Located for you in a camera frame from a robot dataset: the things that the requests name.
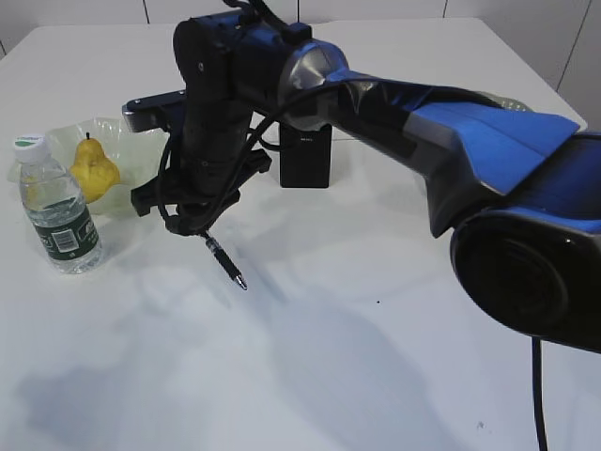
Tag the green wavy glass plate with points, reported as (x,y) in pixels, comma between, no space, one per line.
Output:
(136,156)

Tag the clear water bottle green label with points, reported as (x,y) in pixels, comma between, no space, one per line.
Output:
(55,205)

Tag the black pen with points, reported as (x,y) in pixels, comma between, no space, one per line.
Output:
(224,260)

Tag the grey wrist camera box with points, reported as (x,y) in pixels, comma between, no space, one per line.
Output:
(164,111)

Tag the green woven plastic basket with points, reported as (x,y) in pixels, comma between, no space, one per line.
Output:
(509,103)

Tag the yellow pear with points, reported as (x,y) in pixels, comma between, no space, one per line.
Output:
(94,171)

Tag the black square pen holder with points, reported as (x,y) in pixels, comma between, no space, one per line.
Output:
(306,160)

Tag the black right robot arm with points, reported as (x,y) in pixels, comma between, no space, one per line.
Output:
(519,191)

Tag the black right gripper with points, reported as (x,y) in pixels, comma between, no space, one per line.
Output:
(193,206)

